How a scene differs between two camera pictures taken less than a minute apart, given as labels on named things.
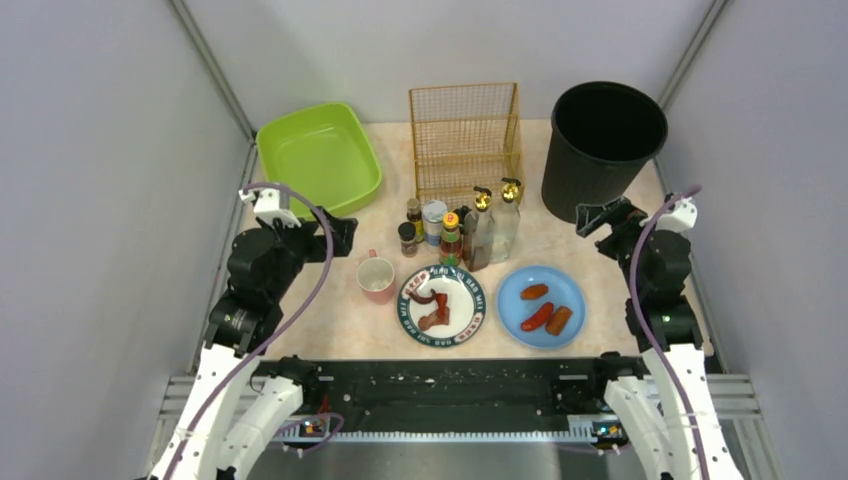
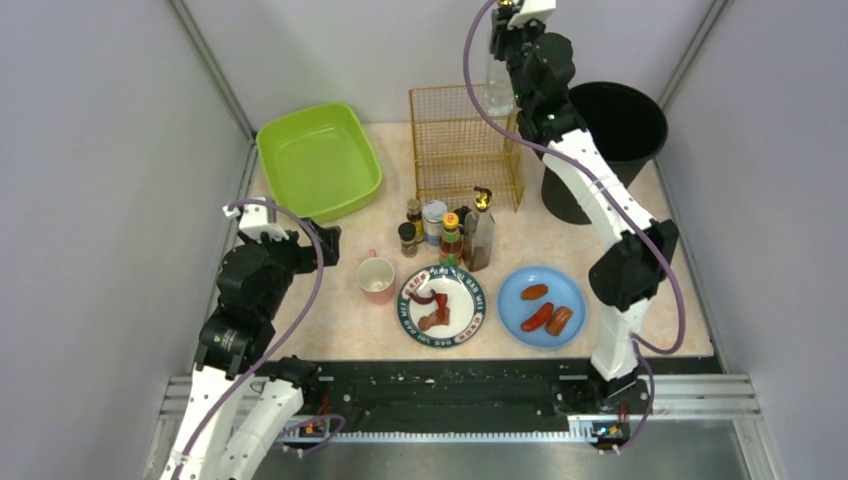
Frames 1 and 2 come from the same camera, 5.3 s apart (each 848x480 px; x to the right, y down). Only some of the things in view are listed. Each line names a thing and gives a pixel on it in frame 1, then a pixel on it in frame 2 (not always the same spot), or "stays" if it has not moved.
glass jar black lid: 461,212 stays
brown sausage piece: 559,320 stays
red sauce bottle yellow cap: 450,253 stays
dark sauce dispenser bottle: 479,232 stays
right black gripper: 610,220 → 501,33
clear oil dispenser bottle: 506,224 → 500,85
